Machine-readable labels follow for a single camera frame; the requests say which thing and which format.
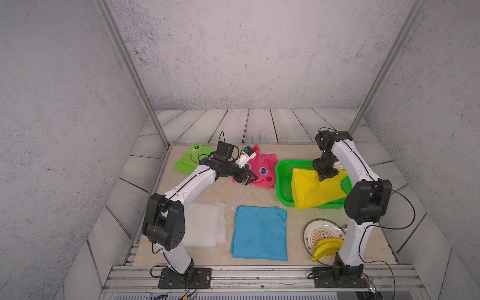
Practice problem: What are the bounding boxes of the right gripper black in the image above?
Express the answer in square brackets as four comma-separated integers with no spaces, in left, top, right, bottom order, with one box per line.
[312,152,338,181]

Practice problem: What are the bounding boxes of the yellow raincoat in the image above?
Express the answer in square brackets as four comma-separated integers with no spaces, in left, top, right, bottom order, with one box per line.
[291,169,353,210]

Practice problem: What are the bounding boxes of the green plastic basket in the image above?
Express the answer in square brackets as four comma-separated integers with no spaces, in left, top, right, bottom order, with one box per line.
[276,160,345,210]

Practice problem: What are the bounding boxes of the blue raincoat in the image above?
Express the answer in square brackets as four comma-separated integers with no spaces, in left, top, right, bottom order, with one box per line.
[231,206,288,262]

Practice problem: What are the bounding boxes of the white raincoat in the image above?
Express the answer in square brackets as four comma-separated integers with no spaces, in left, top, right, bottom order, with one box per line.
[182,202,226,248]

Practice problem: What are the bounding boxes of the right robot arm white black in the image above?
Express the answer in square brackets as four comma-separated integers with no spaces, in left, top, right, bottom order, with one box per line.
[312,130,392,280]

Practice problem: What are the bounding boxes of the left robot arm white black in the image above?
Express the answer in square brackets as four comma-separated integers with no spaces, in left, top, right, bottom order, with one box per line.
[142,141,258,284]

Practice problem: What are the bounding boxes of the pink rabbit raincoat folded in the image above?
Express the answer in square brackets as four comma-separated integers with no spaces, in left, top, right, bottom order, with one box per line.
[245,144,278,189]

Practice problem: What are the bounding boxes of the green frog raincoat folded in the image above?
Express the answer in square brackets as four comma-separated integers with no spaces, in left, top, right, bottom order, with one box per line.
[174,143,215,175]

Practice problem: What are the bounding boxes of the round patterned plate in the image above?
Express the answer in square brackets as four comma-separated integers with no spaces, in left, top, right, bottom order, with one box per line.
[303,219,345,257]

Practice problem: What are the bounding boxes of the yellow bananas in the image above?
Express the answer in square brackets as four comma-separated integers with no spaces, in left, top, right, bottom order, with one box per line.
[311,238,344,262]

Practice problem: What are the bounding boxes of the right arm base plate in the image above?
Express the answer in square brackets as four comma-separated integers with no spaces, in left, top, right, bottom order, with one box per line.
[307,265,369,289]

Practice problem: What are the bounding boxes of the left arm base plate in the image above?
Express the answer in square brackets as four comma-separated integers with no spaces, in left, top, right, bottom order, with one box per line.
[158,267,212,290]

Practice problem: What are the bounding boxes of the aluminium front rail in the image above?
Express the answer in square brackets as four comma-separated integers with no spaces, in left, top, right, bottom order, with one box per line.
[100,264,429,300]

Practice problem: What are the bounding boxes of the right frame post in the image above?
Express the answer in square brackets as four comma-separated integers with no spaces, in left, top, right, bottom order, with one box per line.
[348,0,427,136]

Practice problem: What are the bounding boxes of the frame post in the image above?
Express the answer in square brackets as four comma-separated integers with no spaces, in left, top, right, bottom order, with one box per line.
[94,0,170,148]
[348,0,427,136]

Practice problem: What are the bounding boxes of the left frame post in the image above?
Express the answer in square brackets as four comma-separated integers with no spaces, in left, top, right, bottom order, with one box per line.
[94,0,170,148]

